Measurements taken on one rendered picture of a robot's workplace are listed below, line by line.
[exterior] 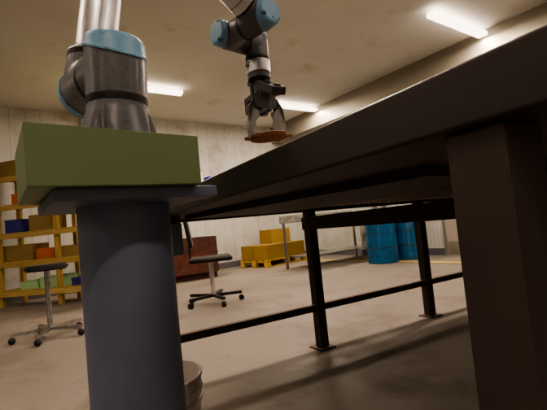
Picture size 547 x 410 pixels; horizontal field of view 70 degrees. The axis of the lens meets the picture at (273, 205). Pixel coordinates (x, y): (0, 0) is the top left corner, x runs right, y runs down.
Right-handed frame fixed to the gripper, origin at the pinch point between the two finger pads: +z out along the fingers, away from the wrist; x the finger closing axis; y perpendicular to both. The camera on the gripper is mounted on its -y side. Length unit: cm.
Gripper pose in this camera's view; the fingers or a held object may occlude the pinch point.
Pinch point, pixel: (268, 137)
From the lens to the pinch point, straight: 121.3
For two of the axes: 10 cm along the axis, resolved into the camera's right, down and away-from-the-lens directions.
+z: 1.0, 9.9, -0.7
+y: -4.7, 1.1, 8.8
